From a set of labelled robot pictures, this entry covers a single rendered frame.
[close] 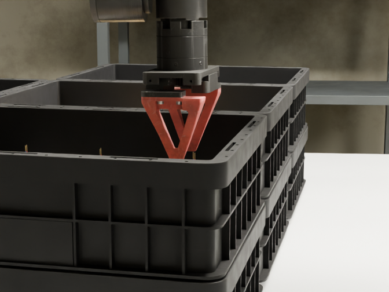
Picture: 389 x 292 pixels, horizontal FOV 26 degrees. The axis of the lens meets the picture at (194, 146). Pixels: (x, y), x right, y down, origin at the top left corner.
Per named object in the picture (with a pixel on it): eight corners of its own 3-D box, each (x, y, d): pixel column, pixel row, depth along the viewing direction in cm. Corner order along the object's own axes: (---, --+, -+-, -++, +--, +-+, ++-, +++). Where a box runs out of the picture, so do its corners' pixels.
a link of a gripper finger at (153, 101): (141, 164, 92) (139, 77, 90) (159, 152, 99) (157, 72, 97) (202, 165, 90) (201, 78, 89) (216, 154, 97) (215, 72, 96)
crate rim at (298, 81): (309, 80, 160) (310, 67, 160) (293, 100, 131) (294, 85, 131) (109, 75, 169) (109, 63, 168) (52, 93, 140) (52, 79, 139)
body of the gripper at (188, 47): (141, 89, 91) (140, 19, 89) (167, 80, 101) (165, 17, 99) (200, 90, 89) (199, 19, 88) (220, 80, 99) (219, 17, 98)
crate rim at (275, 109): (293, 100, 131) (294, 85, 131) (268, 132, 103) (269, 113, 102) (52, 93, 140) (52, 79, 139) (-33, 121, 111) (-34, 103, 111)
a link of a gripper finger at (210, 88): (150, 157, 95) (149, 75, 94) (167, 146, 102) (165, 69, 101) (209, 160, 94) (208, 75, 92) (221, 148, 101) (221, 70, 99)
